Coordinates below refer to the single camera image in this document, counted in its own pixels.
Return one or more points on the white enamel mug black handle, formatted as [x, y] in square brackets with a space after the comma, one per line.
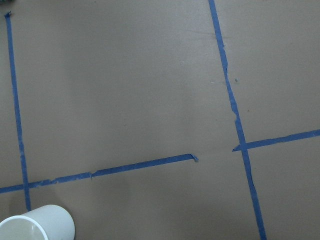
[49, 222]

